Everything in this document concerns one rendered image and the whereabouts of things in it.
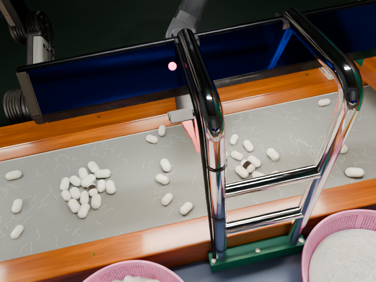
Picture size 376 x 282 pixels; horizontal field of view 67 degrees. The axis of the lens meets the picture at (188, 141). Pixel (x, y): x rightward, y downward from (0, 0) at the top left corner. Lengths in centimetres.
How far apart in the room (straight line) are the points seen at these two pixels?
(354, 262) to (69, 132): 74
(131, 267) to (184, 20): 52
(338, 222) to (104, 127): 61
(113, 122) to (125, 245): 36
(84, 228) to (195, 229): 25
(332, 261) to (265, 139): 31
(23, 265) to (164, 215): 29
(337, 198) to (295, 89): 36
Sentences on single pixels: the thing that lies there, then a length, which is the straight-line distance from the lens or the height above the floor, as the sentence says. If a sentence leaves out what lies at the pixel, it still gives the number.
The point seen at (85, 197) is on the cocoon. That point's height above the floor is 76.
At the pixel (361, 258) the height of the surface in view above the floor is 73.
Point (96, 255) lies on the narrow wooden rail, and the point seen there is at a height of 77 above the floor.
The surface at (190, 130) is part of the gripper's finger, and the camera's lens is 61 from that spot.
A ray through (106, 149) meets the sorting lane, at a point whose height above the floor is 74.
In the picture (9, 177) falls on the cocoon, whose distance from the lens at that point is 85.
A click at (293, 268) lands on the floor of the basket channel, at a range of 67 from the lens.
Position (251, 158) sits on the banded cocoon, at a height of 76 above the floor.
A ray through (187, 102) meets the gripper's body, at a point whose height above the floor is 90.
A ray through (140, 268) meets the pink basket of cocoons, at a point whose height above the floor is 75.
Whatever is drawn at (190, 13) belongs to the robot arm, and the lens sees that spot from 69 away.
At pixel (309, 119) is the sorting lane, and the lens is 83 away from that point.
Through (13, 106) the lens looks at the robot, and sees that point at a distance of 104.
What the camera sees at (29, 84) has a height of 109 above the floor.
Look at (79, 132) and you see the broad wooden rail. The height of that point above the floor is 76.
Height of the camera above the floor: 130
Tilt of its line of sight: 48 degrees down
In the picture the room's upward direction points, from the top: 9 degrees counter-clockwise
